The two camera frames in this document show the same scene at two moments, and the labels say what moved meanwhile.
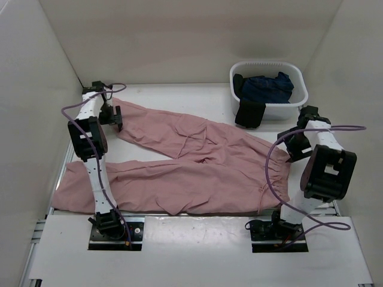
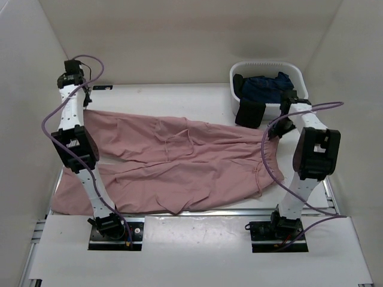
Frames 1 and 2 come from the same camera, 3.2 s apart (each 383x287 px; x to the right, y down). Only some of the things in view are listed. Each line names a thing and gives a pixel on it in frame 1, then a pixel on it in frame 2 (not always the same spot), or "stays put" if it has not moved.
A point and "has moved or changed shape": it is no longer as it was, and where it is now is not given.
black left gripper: (112, 119) to (86, 100)
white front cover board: (200, 248) stays put
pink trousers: (209, 171) has moved or changed shape
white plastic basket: (297, 75) stays put
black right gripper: (295, 153) to (275, 131)
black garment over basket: (248, 113) stays put
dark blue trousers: (270, 89) stays put
